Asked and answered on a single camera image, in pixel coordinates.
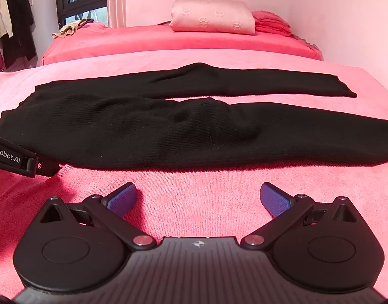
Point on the pink curtain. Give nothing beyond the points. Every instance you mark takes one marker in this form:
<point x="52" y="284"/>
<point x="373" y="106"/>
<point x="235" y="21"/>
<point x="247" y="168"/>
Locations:
<point x="116" y="0"/>

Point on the folded red blanket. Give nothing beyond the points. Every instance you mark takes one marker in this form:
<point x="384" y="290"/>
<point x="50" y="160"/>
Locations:
<point x="271" y="22"/>

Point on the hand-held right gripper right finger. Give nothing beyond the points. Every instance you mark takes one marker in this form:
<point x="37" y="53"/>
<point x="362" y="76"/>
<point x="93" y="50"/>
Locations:
<point x="271" y="198"/>

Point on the bed with red sheet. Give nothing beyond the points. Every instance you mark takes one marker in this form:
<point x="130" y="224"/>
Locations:
<point x="149" y="41"/>

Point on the pink plush blanket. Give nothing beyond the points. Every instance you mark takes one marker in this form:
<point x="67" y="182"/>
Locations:
<point x="197" y="196"/>

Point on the pink patterned pillow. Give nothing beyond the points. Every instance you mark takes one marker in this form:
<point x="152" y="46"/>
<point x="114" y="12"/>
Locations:
<point x="213" y="15"/>

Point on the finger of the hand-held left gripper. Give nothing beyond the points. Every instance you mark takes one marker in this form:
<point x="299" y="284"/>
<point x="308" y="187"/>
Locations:
<point x="48" y="166"/>

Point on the black knit pants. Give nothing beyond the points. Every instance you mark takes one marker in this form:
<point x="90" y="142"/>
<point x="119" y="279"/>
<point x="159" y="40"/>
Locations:
<point x="181" y="133"/>

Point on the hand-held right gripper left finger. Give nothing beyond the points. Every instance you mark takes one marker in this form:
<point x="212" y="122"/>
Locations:
<point x="124" y="198"/>

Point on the beige crumpled cloth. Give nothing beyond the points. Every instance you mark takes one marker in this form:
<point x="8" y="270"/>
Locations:
<point x="67" y="30"/>

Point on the black hanging clothes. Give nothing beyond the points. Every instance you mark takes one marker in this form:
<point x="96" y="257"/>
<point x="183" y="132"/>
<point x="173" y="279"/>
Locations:
<point x="19" y="22"/>

